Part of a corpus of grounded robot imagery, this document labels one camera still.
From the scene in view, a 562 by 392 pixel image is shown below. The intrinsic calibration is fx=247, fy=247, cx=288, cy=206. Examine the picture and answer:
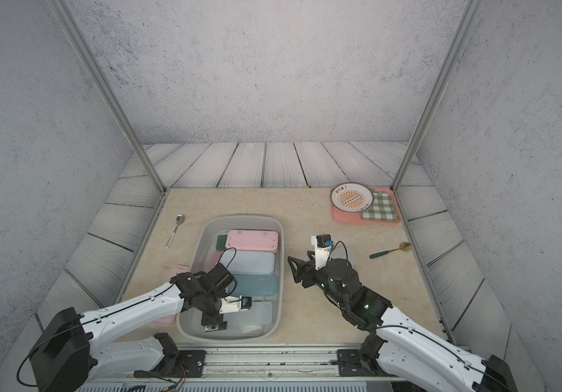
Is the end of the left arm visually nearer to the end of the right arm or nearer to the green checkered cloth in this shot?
the end of the right arm

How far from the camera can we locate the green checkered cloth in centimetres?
110

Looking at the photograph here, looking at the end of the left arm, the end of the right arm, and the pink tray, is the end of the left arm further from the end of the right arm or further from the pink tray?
the pink tray
